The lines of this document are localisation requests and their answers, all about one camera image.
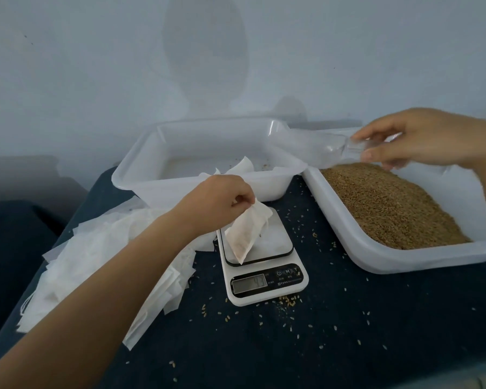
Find person's left hand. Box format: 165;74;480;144
167;175;257;240

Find person's right hand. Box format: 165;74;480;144
352;108;481;173

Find white plastic tub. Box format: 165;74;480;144
111;117;309;209

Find brown grain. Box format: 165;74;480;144
320;163;473;250

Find clear plastic scoop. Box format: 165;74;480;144
269;119;370;169

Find white tray of grain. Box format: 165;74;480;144
302;128;486;274

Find pile of white bags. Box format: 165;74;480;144
16;197;221;352

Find person's left forearm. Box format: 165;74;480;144
0;218;195;389

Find white digital kitchen scale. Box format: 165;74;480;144
217;205;309;307

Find dark blue tablecloth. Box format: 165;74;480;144
0;166;486;389
0;200;66;349

